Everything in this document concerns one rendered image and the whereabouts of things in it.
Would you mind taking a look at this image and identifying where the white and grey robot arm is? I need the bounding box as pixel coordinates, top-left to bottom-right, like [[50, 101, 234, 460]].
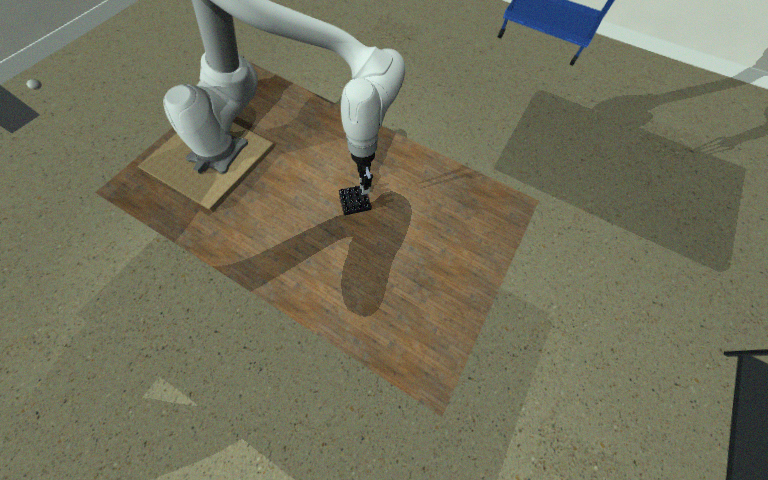
[[164, 0, 405, 174]]

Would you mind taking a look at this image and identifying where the black knob box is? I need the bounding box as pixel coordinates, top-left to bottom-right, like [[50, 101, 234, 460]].
[[339, 186, 371, 215]]

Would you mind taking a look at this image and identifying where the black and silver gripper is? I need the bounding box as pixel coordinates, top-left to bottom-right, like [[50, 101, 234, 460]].
[[351, 153, 375, 195]]

